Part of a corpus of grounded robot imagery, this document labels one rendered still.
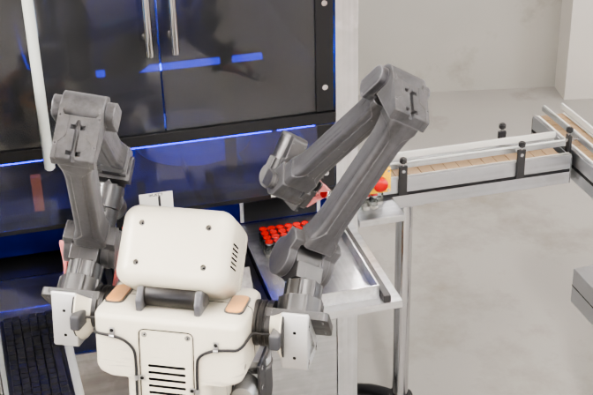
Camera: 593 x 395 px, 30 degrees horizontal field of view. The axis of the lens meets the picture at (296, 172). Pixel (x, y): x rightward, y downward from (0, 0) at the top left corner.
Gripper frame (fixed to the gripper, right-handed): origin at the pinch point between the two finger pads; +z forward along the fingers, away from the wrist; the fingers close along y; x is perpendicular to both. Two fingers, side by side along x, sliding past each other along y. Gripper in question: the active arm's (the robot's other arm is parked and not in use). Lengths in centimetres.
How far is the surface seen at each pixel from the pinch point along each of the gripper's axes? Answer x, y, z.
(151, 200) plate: -40, 36, 0
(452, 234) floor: -79, 39, 212
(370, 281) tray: 8.0, 15.6, 28.1
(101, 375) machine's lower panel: -30, 86, 14
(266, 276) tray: -9.0, 31.0, 16.6
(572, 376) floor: 14, 32, 167
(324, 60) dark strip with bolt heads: -35.3, -17.9, 16.3
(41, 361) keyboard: -14, 69, -27
